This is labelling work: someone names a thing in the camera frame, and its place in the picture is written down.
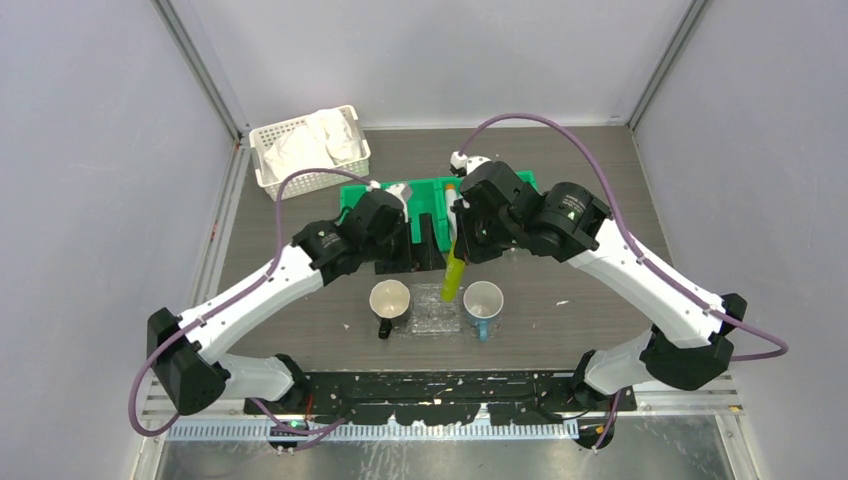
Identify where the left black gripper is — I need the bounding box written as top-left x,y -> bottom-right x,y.
363,212 -> 444,274

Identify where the yellow toothpaste tube red cap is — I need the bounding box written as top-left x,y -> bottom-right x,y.
441,246 -> 466,303

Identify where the white toothpaste tube orange cap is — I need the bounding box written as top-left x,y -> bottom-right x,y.
444,183 -> 459,243

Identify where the black mug cream inside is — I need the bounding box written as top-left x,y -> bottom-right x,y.
368,279 -> 413,340

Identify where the clear oval textured tray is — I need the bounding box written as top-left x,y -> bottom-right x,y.
392,283 -> 477,338

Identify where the green compartment organizer bin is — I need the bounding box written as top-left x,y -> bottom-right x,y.
339,171 -> 539,253

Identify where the blue mug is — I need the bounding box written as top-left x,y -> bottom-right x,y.
462,281 -> 504,342

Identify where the white plastic basket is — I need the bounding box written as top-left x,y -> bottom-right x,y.
248,105 -> 371,199

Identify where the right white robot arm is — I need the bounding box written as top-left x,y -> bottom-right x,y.
451,156 -> 747,411

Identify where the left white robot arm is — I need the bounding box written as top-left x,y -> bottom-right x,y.
147,183 -> 419,416

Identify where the white cloth in basket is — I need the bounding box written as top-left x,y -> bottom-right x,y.
262,109 -> 362,180

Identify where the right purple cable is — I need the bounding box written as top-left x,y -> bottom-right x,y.
457,113 -> 790,454

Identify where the purple cable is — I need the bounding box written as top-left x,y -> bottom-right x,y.
457,113 -> 790,454
129,167 -> 382,453

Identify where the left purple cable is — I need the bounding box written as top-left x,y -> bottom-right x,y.
129,167 -> 382,453

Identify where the white slotted cable duct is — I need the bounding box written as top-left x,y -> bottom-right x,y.
166,419 -> 579,442

